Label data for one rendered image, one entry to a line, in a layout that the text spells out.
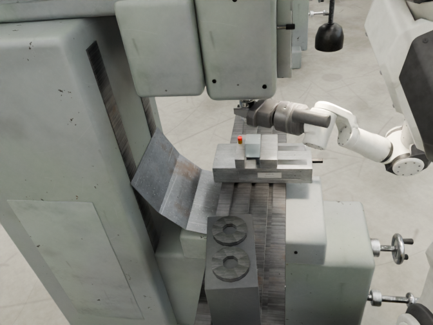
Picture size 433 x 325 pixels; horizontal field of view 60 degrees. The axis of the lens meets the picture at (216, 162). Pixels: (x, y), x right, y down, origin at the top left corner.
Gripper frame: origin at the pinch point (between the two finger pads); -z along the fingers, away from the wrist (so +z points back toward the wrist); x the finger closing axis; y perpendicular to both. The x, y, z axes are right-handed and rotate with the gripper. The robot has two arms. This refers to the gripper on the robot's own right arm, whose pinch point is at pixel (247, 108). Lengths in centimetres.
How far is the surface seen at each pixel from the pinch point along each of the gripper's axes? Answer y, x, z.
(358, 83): 123, -257, -34
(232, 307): 22, 47, 22
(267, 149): 21.9, -9.7, 0.7
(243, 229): 13.1, 32.3, 16.5
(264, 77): -14.8, 6.5, 9.9
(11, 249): 122, 39, -165
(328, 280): 63, 3, 31
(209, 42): -24.8, 12.1, -1.9
